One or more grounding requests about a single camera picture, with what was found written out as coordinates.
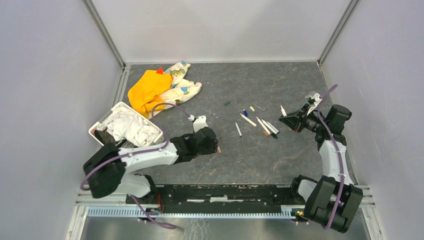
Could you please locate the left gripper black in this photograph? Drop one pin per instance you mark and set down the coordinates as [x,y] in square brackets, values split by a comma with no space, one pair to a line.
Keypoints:
[212,148]

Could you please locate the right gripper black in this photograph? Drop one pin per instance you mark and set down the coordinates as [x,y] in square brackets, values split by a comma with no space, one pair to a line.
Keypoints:
[296,120]

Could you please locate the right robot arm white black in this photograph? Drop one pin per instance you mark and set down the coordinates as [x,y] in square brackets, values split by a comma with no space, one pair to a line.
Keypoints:
[333,200]

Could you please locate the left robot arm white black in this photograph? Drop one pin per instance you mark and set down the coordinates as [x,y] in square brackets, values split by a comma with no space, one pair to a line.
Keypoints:
[112,170]

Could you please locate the white pen capped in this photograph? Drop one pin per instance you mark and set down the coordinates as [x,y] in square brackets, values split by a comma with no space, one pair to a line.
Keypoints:
[275,130]

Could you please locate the cream patterned cloth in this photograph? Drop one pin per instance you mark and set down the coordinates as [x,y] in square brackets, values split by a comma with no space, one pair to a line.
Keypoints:
[180,91]

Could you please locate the yellow orange cloth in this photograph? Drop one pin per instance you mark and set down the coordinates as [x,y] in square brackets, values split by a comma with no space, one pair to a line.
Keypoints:
[145,94]

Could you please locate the white laundry basket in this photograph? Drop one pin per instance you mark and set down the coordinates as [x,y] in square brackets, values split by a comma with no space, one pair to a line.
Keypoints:
[99,129]

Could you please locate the white cloth in basket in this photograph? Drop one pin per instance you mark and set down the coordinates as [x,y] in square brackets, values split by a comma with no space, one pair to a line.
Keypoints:
[129,127]

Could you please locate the black garment in basket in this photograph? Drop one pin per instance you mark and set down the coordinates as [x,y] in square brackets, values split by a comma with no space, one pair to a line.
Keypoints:
[105,138]

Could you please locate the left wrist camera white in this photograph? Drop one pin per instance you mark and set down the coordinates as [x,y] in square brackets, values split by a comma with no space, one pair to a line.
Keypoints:
[199,123]

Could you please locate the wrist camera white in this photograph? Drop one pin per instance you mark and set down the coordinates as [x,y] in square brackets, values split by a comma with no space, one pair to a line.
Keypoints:
[199,123]
[313,100]

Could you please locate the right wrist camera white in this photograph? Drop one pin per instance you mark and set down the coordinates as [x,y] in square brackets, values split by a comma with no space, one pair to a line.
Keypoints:
[313,100]

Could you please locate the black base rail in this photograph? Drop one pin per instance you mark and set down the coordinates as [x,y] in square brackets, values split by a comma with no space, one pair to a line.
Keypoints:
[222,199]

